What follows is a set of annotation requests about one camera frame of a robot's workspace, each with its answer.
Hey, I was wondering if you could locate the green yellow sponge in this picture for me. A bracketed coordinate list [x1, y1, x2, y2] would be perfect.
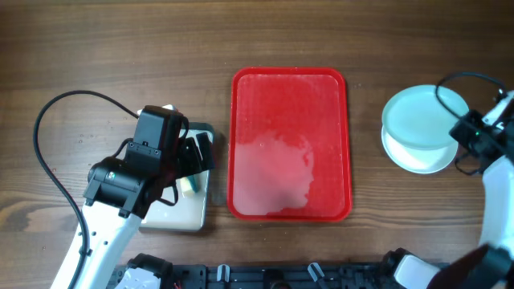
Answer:
[179, 175, 199, 198]

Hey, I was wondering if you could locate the white plate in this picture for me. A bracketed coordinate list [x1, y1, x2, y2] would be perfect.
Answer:
[381, 127, 459, 174]

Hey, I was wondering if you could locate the light blue plate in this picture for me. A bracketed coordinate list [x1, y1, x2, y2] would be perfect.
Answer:
[381, 84, 469, 150]

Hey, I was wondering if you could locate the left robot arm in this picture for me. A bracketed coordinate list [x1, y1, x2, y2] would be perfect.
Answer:
[75, 170, 210, 288]

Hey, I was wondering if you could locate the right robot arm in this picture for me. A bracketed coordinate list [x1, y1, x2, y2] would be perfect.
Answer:
[402, 92, 513, 288]

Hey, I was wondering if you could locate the black tray with soapy water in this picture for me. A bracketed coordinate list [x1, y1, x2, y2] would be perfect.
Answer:
[138, 121, 216, 233]

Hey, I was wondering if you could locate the red plastic tray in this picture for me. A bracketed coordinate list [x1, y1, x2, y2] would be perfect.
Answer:
[226, 67, 353, 222]

